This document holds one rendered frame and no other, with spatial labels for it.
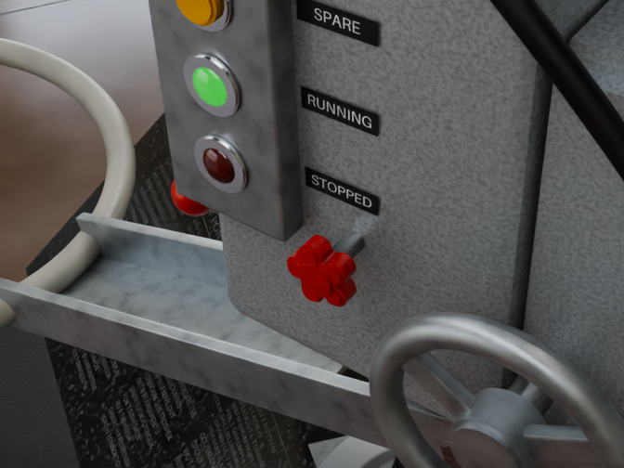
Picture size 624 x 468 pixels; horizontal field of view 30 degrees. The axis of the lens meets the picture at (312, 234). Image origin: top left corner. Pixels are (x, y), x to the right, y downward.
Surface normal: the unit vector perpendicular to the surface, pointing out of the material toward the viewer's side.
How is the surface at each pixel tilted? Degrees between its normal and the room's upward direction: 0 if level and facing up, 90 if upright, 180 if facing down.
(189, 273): 90
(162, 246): 90
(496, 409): 6
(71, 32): 0
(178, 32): 90
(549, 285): 90
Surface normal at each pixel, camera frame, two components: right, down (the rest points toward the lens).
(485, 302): -0.58, 0.55
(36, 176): -0.04, -0.75
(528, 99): -0.23, 0.66
